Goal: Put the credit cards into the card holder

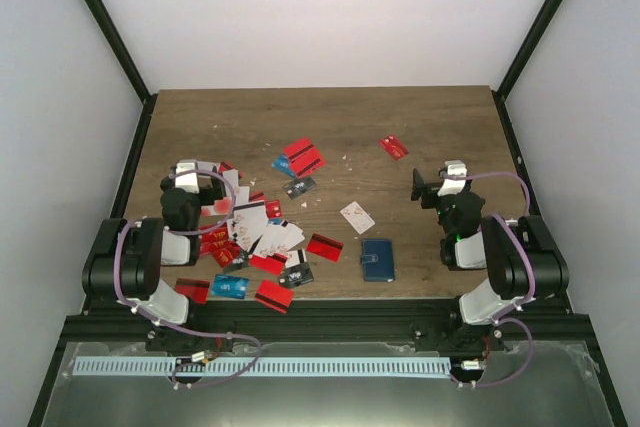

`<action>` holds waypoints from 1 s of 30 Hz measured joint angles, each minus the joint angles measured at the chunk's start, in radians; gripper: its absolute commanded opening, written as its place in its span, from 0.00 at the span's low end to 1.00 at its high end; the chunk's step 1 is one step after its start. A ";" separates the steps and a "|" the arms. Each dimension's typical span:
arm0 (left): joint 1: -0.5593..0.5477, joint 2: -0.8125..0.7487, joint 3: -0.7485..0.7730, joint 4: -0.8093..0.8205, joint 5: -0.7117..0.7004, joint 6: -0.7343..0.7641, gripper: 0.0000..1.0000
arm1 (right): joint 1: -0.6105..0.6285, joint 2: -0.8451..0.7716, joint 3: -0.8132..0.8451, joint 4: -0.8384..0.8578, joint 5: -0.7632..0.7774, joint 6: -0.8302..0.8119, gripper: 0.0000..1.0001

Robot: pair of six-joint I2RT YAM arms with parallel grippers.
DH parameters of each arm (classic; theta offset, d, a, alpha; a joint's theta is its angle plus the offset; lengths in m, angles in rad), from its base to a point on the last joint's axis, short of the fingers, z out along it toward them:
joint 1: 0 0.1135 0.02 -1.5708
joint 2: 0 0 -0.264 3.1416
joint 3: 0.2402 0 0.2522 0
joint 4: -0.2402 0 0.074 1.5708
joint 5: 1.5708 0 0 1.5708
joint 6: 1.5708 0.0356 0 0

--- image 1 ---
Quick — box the blue leather card holder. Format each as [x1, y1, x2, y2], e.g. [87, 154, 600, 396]
[360, 239, 395, 282]

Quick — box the red striped card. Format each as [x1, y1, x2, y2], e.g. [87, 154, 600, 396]
[283, 137, 326, 178]
[254, 280, 295, 314]
[174, 278, 211, 305]
[306, 233, 344, 262]

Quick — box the red striped card bottom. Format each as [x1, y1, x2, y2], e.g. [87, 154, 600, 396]
[254, 280, 295, 314]

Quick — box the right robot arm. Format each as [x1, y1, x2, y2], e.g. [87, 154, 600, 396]
[411, 161, 569, 350]

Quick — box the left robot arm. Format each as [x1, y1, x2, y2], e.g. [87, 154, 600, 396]
[82, 169, 236, 351]

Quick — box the white red-circle card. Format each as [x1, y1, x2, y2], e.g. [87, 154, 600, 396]
[201, 197, 234, 217]

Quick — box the white striped card top-left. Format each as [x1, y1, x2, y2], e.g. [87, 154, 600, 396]
[197, 161, 220, 172]

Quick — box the red card far right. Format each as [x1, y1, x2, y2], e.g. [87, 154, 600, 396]
[379, 135, 409, 160]

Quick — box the red gold cards pile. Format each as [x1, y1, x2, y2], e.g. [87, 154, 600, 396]
[200, 223, 241, 268]

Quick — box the white striped card upright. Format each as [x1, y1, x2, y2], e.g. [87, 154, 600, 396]
[221, 169, 239, 197]

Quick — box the white floral VIP card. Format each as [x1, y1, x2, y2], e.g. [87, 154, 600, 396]
[340, 201, 375, 235]

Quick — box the blue card bottom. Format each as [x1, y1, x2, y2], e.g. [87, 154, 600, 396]
[211, 274, 249, 300]

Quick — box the blue card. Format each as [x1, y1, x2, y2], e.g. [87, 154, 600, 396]
[211, 274, 249, 300]
[272, 154, 296, 178]

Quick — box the small red card centre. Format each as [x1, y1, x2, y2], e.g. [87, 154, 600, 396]
[265, 200, 282, 219]

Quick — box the blue card top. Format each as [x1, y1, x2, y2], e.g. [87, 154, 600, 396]
[272, 154, 296, 178]

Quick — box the black VIP card top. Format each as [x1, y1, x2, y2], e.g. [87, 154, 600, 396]
[283, 176, 317, 199]

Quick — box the black vip card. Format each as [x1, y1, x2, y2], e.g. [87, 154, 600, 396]
[283, 176, 317, 199]
[278, 265, 314, 289]

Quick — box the red striped card top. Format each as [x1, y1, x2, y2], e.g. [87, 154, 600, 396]
[283, 137, 326, 178]

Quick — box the black VIP card bottom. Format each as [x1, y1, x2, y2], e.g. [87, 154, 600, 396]
[278, 265, 314, 289]

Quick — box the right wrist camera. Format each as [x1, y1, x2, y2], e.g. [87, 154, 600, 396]
[437, 160, 467, 197]

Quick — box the black aluminium frame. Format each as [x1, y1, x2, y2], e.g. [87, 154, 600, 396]
[29, 0, 627, 426]

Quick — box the light blue slotted rail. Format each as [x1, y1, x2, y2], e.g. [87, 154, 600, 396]
[72, 356, 451, 378]

